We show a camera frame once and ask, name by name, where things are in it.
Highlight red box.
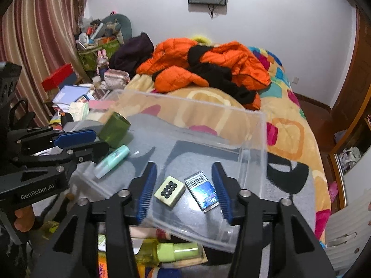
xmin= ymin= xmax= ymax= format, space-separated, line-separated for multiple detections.
xmin=41 ymin=63 xmax=74 ymax=91

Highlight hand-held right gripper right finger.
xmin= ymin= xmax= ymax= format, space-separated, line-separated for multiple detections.
xmin=211 ymin=162 xmax=338 ymax=278

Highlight orange puffer jacket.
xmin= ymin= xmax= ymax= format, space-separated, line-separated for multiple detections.
xmin=136 ymin=38 xmax=272 ymax=111

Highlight yellow plush pillow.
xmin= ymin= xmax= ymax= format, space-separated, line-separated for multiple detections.
xmin=190 ymin=34 xmax=212 ymax=45

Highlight green storage basket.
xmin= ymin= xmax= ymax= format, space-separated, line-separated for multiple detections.
xmin=78 ymin=39 xmax=121 ymax=71

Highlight dark purple garment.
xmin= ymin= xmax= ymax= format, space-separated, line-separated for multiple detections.
xmin=109 ymin=32 xmax=155 ymax=79

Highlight clear plastic storage bin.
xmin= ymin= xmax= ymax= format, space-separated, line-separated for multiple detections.
xmin=68 ymin=89 xmax=269 ymax=253

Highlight pink rabbit toy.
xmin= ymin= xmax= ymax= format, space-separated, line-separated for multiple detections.
xmin=96 ymin=49 xmax=108 ymax=76

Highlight grey black printed blanket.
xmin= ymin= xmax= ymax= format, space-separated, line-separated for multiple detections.
xmin=62 ymin=122 xmax=318 ymax=278

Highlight grey neck pillow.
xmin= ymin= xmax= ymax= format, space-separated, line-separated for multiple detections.
xmin=100 ymin=14 xmax=132 ymax=42

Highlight yellow spray bottle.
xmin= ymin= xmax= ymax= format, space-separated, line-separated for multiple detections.
xmin=128 ymin=237 xmax=203 ymax=268

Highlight beige cosmetic tube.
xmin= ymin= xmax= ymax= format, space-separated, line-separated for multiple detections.
xmin=129 ymin=226 xmax=180 ymax=241

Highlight striped red curtain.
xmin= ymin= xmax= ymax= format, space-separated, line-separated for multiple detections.
xmin=0 ymin=0 xmax=90 ymax=128

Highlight green round jar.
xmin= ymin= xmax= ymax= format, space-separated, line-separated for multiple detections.
xmin=97 ymin=111 xmax=131 ymax=149

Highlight pink zip pouch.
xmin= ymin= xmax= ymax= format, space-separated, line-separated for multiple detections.
xmin=104 ymin=69 xmax=130 ymax=89

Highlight wooden wardrobe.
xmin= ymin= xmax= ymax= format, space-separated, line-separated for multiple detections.
xmin=327 ymin=4 xmax=371 ymax=209

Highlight blue white booklet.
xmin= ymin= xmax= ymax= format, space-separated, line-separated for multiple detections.
xmin=52 ymin=85 xmax=87 ymax=105

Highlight person's left hand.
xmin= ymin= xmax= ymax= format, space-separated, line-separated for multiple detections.
xmin=14 ymin=206 xmax=36 ymax=233

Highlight blue card box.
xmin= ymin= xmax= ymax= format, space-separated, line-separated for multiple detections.
xmin=185 ymin=171 xmax=221 ymax=212

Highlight white plastic cabinet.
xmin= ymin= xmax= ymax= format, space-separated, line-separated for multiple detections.
xmin=325 ymin=188 xmax=371 ymax=270

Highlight mint green tube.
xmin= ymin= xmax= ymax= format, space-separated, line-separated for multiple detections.
xmin=94 ymin=145 xmax=130 ymax=179

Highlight pale green dotted tile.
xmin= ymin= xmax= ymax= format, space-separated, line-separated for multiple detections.
xmin=154 ymin=176 xmax=186 ymax=208

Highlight orange bottle blue cap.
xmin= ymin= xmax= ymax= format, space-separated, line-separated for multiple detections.
xmin=143 ymin=267 xmax=183 ymax=278

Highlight colourful patterned blanket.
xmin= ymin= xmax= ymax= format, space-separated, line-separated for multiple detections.
xmin=125 ymin=45 xmax=332 ymax=241

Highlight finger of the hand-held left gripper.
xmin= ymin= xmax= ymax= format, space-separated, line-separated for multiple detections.
xmin=12 ymin=140 xmax=110 ymax=178
xmin=7 ymin=126 xmax=97 ymax=152

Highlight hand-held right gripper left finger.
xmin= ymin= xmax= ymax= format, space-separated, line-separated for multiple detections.
xmin=29 ymin=161 xmax=158 ymax=278

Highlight white shoes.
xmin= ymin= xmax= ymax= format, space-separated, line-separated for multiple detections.
xmin=338 ymin=147 xmax=361 ymax=170

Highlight pink slipper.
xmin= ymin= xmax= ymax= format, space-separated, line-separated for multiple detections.
xmin=328 ymin=181 xmax=339 ymax=203

